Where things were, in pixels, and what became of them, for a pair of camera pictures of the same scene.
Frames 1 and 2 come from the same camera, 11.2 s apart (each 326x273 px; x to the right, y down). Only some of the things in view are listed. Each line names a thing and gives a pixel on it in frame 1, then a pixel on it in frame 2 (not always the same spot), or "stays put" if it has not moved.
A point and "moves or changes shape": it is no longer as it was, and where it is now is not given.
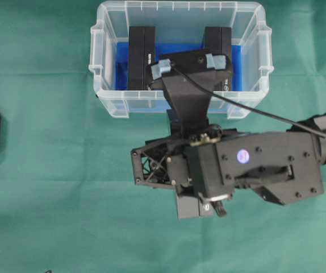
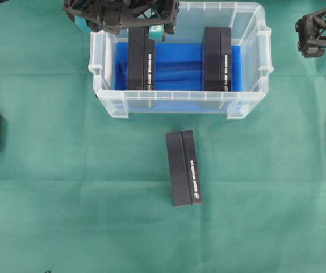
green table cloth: (58, 195) stays put
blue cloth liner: (166, 47) stays put
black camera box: (190, 108) moves or changes shape
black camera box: (218, 40) stays put
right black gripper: (203, 161) -> (324, 28)
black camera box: (141, 57) stays put
